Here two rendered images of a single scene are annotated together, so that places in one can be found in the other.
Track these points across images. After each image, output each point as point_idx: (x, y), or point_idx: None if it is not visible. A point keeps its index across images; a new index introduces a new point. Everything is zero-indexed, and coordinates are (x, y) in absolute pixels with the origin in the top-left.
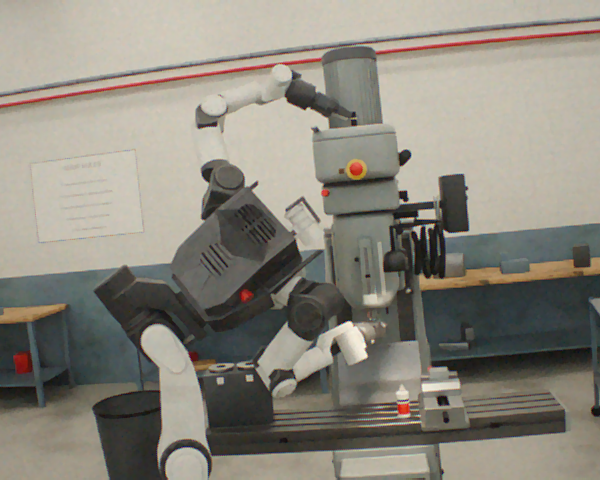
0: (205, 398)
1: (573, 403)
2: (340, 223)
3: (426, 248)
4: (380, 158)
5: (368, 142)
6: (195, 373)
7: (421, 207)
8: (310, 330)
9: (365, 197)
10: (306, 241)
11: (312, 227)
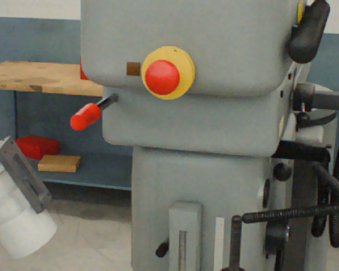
0: (56, 208)
1: None
2: (141, 160)
3: None
4: (232, 53)
5: (207, 8)
6: (48, 174)
7: None
8: None
9: (198, 122)
10: (6, 249)
11: (20, 223)
